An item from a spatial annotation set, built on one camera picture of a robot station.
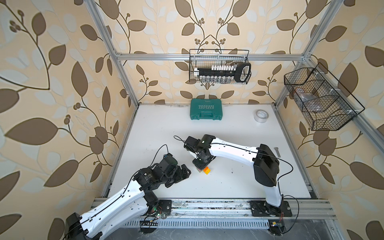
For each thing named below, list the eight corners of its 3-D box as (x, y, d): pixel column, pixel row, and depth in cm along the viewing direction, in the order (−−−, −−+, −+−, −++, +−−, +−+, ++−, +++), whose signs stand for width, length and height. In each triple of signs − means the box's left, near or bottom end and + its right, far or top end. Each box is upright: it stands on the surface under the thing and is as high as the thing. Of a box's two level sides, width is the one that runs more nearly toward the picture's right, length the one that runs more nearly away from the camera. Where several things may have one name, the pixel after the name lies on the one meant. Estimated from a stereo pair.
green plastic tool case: (189, 120, 112) (189, 116, 109) (190, 102, 125) (190, 98, 121) (223, 120, 113) (224, 116, 109) (220, 102, 125) (221, 98, 121)
